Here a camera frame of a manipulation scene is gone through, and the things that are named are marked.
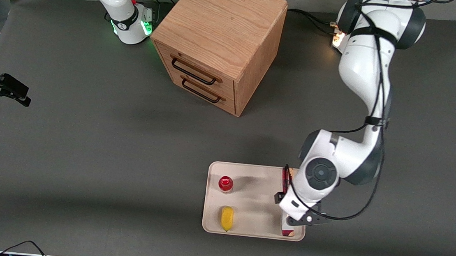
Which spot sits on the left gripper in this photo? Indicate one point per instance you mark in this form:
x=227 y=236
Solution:
x=277 y=197

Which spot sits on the red cookie box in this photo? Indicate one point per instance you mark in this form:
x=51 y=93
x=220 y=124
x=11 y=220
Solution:
x=287 y=231

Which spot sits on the beige plastic tray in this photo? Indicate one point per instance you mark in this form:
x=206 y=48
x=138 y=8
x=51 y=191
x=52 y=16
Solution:
x=254 y=204

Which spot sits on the red capped small bottle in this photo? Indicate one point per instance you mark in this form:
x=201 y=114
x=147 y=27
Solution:
x=225 y=183

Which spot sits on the yellow lemon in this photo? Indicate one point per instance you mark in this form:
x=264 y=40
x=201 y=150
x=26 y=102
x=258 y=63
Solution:
x=227 y=218

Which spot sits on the grey table mat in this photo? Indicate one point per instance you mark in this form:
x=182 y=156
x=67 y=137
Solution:
x=85 y=152

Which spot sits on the wooden two-drawer cabinet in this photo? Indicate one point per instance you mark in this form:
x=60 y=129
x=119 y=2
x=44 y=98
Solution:
x=221 y=20

